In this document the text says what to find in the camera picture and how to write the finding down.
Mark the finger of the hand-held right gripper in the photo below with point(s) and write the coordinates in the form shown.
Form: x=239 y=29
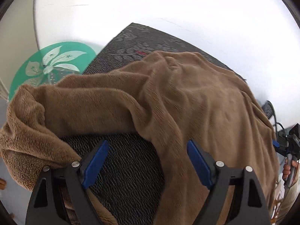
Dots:
x=276 y=143

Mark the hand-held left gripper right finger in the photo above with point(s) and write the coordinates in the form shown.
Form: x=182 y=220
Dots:
x=199 y=166

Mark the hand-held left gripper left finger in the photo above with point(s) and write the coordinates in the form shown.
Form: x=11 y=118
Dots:
x=96 y=164

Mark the brown fleece garment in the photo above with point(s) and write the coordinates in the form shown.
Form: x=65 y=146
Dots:
x=175 y=98

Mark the person's right forearm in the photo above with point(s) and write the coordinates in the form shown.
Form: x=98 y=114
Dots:
x=291 y=196

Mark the person's right hand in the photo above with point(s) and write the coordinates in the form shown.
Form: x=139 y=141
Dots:
x=285 y=171

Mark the black mesh office chair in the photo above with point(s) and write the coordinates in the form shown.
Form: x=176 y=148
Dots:
x=268 y=110

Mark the black dotted tablecloth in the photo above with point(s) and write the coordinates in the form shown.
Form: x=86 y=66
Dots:
x=131 y=168

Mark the green round flower decal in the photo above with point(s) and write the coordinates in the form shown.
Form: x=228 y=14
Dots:
x=79 y=51

